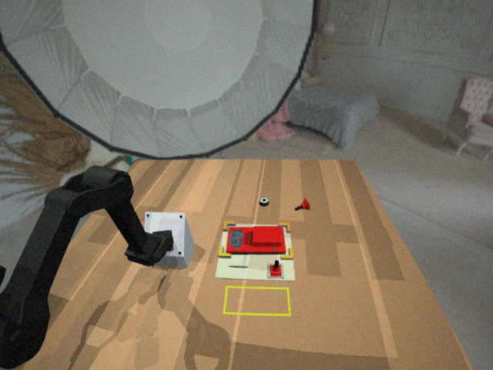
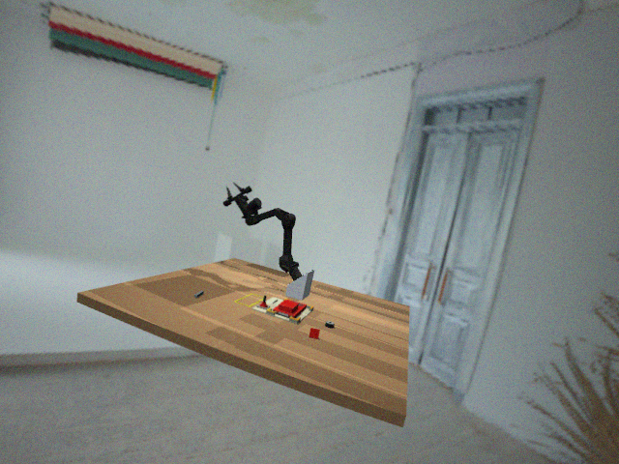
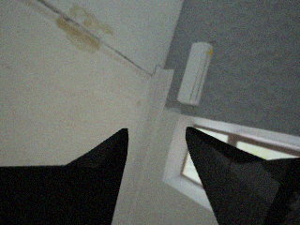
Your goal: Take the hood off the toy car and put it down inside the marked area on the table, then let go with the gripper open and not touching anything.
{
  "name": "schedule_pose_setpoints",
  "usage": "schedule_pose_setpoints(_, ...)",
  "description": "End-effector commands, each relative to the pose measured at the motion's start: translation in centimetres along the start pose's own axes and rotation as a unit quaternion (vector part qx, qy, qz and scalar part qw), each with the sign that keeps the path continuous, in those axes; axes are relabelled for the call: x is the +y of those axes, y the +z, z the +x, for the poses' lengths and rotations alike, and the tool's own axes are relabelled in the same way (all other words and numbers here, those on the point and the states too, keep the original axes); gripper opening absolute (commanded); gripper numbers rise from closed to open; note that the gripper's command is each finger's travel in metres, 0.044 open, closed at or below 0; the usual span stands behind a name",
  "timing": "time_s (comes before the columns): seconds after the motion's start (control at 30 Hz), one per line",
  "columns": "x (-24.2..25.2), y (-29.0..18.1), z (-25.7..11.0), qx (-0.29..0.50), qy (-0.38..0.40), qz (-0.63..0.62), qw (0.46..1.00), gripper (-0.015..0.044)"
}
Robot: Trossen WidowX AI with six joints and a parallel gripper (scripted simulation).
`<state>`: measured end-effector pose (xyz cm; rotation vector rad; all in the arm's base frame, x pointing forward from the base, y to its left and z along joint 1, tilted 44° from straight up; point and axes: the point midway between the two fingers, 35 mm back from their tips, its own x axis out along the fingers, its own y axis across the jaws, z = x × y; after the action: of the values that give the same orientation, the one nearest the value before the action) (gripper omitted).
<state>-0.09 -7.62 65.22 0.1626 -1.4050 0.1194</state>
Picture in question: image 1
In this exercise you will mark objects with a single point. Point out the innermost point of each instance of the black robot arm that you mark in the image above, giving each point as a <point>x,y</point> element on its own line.
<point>24,307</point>

